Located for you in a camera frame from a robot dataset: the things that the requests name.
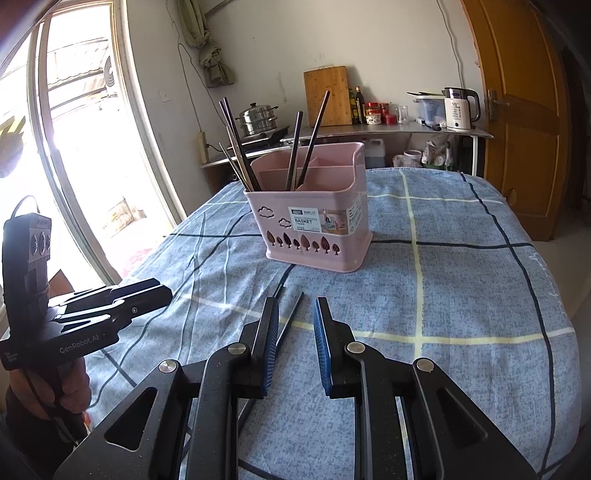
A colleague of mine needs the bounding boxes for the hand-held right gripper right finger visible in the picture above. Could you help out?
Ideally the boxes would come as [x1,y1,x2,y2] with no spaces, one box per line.
[313,296,539,480]

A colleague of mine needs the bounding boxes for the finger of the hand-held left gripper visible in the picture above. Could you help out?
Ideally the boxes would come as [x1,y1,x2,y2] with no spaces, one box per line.
[48,285,173,335]
[51,278,162,308]

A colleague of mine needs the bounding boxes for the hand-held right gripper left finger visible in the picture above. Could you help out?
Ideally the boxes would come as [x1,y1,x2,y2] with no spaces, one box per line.
[65,296,281,480]

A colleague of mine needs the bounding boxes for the pink plastic utensil basket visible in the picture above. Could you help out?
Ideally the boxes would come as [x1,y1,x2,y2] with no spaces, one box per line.
[243,142,374,274]

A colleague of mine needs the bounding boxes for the beige wooden chopstick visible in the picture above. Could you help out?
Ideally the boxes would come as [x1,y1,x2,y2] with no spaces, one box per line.
[228,124,254,191]

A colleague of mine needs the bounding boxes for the person's left hand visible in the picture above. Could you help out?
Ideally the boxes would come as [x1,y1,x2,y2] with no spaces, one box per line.
[9,355,92,421]

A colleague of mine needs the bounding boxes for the glass window door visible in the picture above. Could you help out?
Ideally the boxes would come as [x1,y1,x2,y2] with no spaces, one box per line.
[0,0,188,289]

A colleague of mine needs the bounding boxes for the blue plaid blanket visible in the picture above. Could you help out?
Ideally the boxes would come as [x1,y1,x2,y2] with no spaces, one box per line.
[85,167,583,480]

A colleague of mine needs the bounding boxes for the black induction cooker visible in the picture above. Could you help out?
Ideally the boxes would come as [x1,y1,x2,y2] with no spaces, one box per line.
[240,129,290,149]

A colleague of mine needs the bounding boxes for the steel steamer pot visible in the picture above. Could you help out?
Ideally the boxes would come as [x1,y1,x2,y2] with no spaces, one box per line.
[235,103,280,137]

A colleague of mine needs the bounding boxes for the white plastic jug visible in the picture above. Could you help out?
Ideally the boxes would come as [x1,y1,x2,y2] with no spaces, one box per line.
[367,137,387,169]

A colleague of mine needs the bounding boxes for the white bowl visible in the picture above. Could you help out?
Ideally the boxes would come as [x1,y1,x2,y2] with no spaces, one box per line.
[392,150,422,169]

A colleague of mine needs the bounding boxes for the crumpled plastic bags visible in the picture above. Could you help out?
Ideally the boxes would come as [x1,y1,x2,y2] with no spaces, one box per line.
[421,138,455,169]

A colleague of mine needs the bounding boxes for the hanging grey cloth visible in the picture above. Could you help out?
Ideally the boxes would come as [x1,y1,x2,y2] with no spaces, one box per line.
[178,0,236,88]

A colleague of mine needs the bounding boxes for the bamboo cutting board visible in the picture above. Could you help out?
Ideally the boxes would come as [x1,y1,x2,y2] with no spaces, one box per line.
[303,66,354,127]

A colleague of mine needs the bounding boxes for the water filter pitcher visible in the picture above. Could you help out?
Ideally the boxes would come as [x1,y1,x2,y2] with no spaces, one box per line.
[407,91,448,126]

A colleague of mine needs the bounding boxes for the white electric kettle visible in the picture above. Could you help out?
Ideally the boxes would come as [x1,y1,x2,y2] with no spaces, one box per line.
[443,88,481,132]

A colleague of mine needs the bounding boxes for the wooden door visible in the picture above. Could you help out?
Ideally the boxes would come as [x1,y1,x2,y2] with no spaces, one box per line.
[462,0,575,241]

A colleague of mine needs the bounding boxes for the black cable loop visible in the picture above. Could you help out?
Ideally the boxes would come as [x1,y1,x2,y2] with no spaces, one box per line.
[9,196,40,219]

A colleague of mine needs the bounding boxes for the metal door handle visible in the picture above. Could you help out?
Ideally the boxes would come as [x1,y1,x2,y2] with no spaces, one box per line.
[487,90,511,121]

